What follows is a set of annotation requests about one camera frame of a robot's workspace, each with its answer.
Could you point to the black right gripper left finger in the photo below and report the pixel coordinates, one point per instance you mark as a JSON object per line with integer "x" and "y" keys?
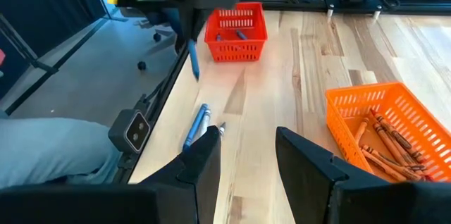
{"x": 158, "y": 203}

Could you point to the black depth camera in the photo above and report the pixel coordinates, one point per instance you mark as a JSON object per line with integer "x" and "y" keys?
{"x": 132, "y": 130}

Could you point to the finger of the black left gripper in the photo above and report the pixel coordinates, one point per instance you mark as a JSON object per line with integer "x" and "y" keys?
{"x": 199, "y": 19}
{"x": 187, "y": 19}

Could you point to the person's leg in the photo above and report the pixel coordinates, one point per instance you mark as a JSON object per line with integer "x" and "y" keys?
{"x": 53, "y": 150}

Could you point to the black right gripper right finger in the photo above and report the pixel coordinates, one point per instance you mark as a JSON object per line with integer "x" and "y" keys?
{"x": 334, "y": 199}

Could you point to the black aluminium table frame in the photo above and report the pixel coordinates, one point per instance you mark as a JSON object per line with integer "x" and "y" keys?
{"x": 423, "y": 8}

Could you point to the black chair caster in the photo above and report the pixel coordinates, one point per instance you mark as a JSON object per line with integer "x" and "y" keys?
{"x": 157, "y": 37}
{"x": 141, "y": 65}

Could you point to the orange plastic basket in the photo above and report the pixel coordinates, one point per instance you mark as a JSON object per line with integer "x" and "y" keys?
{"x": 363, "y": 88}

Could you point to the dark fabric partition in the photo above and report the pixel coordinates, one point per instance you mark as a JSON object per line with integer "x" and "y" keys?
{"x": 53, "y": 5}

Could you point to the red plastic basket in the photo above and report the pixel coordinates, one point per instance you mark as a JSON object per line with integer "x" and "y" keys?
{"x": 229, "y": 28}

